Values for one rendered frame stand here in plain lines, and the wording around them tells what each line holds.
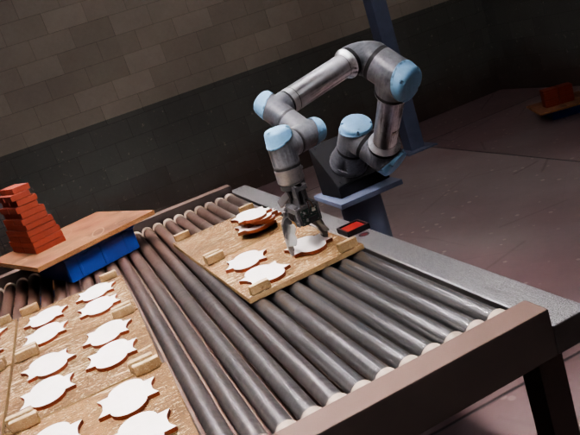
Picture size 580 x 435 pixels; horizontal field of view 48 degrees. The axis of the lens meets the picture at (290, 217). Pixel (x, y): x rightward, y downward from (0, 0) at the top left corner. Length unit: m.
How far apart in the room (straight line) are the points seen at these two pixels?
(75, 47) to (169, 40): 0.94
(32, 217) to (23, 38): 4.44
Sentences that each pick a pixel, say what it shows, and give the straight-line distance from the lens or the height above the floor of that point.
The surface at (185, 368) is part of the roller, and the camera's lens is 1.46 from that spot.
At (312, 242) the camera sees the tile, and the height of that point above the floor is 0.95.
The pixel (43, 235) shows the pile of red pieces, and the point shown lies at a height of 1.10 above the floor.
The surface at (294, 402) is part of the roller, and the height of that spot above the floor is 0.92.
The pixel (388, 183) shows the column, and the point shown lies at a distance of 2.49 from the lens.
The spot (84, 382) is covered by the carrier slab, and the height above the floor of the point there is 0.94.
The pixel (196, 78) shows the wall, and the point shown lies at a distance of 7.05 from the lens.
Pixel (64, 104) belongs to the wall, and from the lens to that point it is 6.89.
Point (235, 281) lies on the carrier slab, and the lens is 1.79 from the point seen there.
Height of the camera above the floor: 1.53
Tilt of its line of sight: 16 degrees down
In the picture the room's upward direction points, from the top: 19 degrees counter-clockwise
